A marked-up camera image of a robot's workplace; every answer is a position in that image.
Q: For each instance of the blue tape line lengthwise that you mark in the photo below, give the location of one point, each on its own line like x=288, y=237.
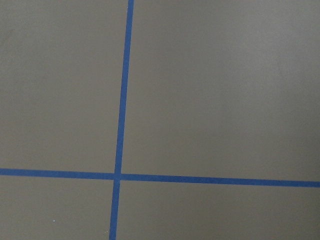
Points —
x=121, y=123

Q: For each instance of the blue tape line crosswise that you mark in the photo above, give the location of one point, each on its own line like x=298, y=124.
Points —
x=156, y=178

